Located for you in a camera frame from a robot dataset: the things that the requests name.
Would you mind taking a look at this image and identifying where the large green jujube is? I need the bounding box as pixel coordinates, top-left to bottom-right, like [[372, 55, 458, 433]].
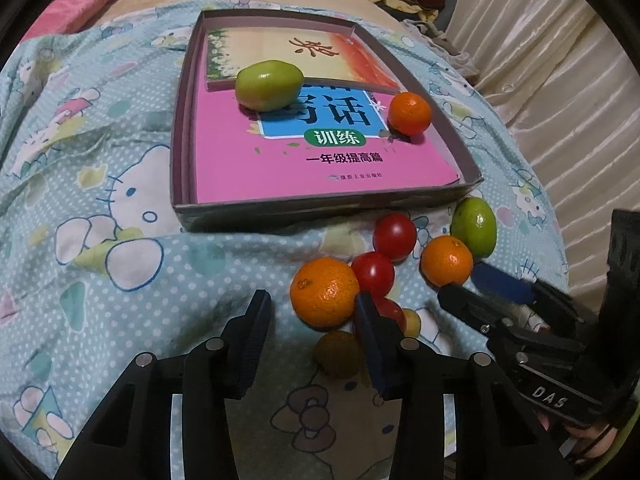
[[450, 197, 498, 259]]

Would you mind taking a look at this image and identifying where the small green jujube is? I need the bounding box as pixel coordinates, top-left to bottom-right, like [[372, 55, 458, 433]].
[[235, 60, 304, 112]]

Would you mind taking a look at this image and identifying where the orange tangerine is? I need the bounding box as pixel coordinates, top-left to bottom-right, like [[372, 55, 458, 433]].
[[388, 91, 432, 136], [290, 257, 361, 330], [420, 235, 474, 288]]

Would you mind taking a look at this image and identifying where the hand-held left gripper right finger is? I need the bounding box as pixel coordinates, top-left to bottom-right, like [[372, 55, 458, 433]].
[[354, 291, 576, 480]]

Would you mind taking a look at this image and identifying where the shallow cardboard box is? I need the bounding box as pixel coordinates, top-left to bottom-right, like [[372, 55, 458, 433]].
[[170, 8, 483, 233]]

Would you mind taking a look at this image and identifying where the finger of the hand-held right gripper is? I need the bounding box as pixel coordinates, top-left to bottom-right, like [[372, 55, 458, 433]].
[[437, 284, 521, 341], [472, 262, 598, 333]]

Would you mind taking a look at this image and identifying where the red cherry tomato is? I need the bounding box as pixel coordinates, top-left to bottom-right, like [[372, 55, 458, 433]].
[[372, 212, 418, 262], [372, 297, 407, 333], [351, 252, 396, 297]]

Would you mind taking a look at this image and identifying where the tan round fruit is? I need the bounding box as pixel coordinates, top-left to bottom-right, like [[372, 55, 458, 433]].
[[315, 330, 363, 380]]

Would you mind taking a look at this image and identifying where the cat printed blue blanket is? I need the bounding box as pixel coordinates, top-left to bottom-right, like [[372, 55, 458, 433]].
[[0, 2, 571, 480]]

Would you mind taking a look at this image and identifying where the white curtain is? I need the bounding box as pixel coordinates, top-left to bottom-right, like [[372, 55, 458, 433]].
[[445, 0, 640, 311]]

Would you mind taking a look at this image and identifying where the beige and orange book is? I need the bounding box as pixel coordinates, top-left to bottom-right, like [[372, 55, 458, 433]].
[[205, 27, 401, 95]]

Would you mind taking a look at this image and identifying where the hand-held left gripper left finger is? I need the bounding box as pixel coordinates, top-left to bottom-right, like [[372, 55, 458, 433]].
[[55, 289, 273, 480]]

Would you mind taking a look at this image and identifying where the pink book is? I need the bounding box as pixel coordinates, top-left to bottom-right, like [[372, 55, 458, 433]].
[[192, 77, 461, 203]]

